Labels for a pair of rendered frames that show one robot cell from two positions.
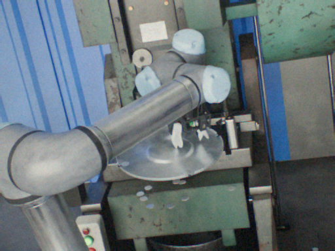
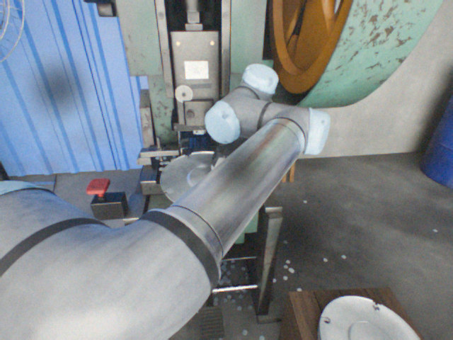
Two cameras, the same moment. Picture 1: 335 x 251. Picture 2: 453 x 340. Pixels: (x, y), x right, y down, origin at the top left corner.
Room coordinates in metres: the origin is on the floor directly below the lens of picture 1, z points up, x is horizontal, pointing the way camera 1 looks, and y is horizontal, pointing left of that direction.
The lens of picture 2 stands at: (0.91, 0.15, 1.23)
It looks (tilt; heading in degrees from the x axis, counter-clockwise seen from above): 32 degrees down; 343
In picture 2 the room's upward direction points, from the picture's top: straight up
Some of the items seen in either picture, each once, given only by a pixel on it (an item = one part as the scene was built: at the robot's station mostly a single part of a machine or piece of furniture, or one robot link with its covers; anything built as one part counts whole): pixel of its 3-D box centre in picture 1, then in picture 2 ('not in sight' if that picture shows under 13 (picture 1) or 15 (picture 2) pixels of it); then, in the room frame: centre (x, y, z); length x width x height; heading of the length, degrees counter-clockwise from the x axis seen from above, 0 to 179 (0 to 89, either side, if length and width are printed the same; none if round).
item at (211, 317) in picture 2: not in sight; (207, 274); (1.71, 0.00, 0.14); 0.59 x 0.10 x 0.05; 170
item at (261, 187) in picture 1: (271, 177); (253, 185); (1.93, -0.32, 0.45); 0.92 x 0.12 x 0.90; 170
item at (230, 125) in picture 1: (231, 131); not in sight; (1.68, -0.18, 0.75); 0.03 x 0.03 x 0.10; 80
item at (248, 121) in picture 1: (229, 114); not in sight; (1.81, -0.19, 0.76); 0.17 x 0.06 x 0.10; 80
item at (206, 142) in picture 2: not in sight; (200, 146); (1.83, -0.03, 0.76); 0.15 x 0.09 x 0.05; 80
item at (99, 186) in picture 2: not in sight; (100, 193); (1.67, 0.34, 0.72); 0.07 x 0.06 x 0.08; 170
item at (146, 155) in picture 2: not in sight; (157, 149); (1.87, 0.14, 0.76); 0.17 x 0.06 x 0.10; 80
